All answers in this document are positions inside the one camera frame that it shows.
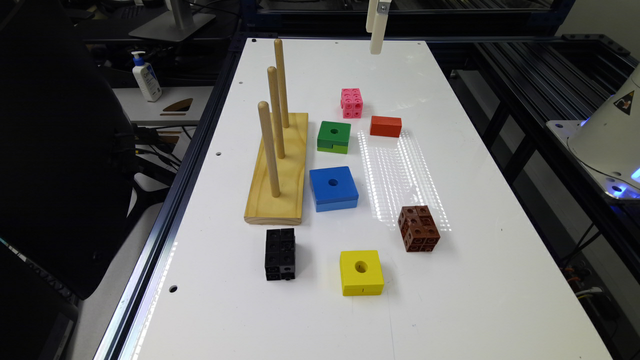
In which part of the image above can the rear wooden peg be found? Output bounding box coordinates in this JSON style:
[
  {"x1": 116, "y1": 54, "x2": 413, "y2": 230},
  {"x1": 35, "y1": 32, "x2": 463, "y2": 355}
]
[{"x1": 274, "y1": 38, "x2": 289, "y2": 128}]

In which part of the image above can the yellow square block with hole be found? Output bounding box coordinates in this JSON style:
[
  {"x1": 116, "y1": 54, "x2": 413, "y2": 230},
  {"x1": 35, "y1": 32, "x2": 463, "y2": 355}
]
[{"x1": 340, "y1": 250, "x2": 385, "y2": 296}]

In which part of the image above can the wooden peg base board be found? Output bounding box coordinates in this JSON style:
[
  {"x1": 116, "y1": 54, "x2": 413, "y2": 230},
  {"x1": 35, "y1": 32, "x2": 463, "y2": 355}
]
[{"x1": 244, "y1": 113, "x2": 309, "y2": 225}]

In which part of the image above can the front wooden peg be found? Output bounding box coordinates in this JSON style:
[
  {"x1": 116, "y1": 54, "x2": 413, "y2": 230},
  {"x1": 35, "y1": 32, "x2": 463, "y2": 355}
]
[{"x1": 257, "y1": 101, "x2": 281, "y2": 197}]

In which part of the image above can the black studded block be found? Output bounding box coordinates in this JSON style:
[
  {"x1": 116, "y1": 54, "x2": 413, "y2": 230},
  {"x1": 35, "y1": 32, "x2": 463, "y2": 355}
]
[{"x1": 264, "y1": 228, "x2": 296, "y2": 281}]

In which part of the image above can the red rectangular block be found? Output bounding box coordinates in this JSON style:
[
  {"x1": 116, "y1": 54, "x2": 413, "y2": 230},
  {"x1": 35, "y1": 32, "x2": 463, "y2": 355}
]
[{"x1": 370, "y1": 116, "x2": 402, "y2": 138}]

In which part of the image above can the white pump lotion bottle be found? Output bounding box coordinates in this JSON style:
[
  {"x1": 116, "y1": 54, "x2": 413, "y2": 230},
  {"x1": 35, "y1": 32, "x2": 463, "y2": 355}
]
[{"x1": 131, "y1": 51, "x2": 163, "y2": 102}]

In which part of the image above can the green square block with hole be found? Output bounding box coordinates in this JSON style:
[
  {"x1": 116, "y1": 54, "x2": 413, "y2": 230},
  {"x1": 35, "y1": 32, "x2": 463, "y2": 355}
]
[{"x1": 316, "y1": 121, "x2": 351, "y2": 154}]

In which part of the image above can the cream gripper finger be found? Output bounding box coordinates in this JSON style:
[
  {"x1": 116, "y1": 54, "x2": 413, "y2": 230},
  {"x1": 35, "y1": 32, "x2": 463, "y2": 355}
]
[
  {"x1": 366, "y1": 0, "x2": 378, "y2": 33},
  {"x1": 370, "y1": 0, "x2": 392, "y2": 55}
]

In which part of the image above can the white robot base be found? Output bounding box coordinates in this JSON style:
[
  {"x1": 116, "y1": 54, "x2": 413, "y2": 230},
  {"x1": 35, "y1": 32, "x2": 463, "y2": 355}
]
[{"x1": 547, "y1": 70, "x2": 639, "y2": 201}]

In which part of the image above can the middle wooden peg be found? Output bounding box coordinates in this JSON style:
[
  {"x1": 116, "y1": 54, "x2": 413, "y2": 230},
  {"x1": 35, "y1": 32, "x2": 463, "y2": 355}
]
[{"x1": 267, "y1": 66, "x2": 285, "y2": 159}]

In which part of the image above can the black office chair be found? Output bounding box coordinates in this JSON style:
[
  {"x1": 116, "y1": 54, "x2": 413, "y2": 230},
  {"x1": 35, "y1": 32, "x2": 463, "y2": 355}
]
[{"x1": 1, "y1": 0, "x2": 136, "y2": 299}]

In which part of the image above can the pink studded cube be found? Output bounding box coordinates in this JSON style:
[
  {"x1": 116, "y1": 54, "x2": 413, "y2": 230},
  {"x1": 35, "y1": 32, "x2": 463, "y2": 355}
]
[{"x1": 340, "y1": 88, "x2": 363, "y2": 118}]

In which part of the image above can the brown studded cube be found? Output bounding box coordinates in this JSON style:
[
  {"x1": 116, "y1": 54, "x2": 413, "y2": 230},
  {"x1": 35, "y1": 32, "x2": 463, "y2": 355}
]
[{"x1": 398, "y1": 205, "x2": 440, "y2": 252}]

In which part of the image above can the grey monitor stand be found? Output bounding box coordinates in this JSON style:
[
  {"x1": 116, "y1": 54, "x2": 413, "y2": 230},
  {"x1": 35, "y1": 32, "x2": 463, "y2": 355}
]
[{"x1": 129, "y1": 0, "x2": 216, "y2": 42}]

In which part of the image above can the blue square block with hole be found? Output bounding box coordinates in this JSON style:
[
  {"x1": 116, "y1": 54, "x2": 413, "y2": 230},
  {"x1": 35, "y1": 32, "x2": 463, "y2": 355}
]
[{"x1": 310, "y1": 166, "x2": 359, "y2": 212}]

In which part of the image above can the wooden peg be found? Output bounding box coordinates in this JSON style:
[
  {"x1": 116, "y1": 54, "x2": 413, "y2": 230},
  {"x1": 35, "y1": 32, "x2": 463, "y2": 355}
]
[
  {"x1": 274, "y1": 38, "x2": 289, "y2": 128},
  {"x1": 257, "y1": 101, "x2": 281, "y2": 197},
  {"x1": 267, "y1": 66, "x2": 285, "y2": 159}
]

